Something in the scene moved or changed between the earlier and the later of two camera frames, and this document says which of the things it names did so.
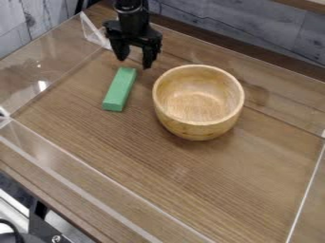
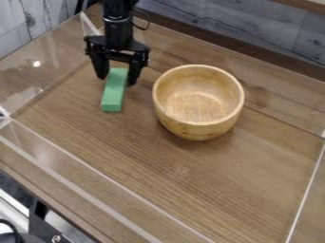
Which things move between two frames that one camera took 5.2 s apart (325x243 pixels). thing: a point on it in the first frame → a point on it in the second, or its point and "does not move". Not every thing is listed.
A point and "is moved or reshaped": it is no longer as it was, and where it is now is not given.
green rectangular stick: (119, 88) is moved or reshaped
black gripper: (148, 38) → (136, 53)
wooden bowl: (198, 99) does not move
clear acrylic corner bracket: (93, 33) does not move
